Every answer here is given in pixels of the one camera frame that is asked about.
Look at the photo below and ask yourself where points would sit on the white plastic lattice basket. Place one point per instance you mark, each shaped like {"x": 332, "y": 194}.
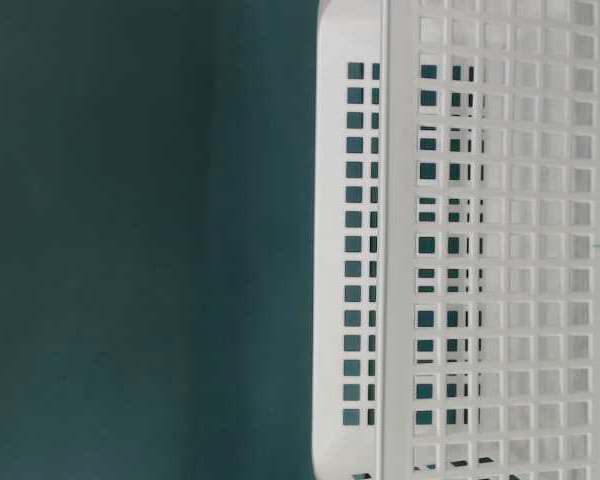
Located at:
{"x": 456, "y": 319}

